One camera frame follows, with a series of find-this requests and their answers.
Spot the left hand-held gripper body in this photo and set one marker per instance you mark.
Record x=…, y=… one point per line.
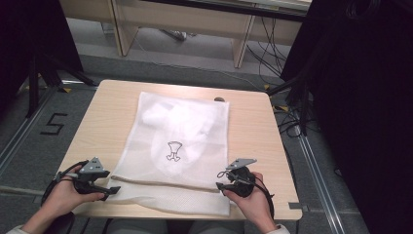
x=89, y=174

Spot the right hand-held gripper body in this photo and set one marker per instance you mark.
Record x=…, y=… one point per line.
x=242, y=182

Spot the white mesh laundry bag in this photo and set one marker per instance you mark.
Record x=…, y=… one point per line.
x=195, y=136

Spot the person's right hand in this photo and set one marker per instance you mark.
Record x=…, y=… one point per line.
x=253, y=204

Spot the person's left hand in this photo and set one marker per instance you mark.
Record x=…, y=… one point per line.
x=66, y=195

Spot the grey tape strip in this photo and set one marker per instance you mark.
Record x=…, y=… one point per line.
x=297, y=205

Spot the person's grey clothing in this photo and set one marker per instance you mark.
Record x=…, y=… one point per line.
x=175, y=227

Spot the white garment with outline print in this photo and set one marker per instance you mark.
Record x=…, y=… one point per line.
x=181, y=126

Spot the small dark round object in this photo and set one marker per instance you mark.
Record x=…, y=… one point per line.
x=219, y=99

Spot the black metal stand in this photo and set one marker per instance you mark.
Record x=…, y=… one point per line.
x=302, y=97
x=48, y=78

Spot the black curtain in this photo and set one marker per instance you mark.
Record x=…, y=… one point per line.
x=35, y=42
x=363, y=97

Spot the grey power strip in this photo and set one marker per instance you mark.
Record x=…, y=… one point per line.
x=175, y=34

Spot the light wooden desk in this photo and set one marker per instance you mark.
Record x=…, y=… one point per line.
x=181, y=22

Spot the metal floor rail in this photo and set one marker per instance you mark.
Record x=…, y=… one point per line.
x=319, y=182
x=22, y=130

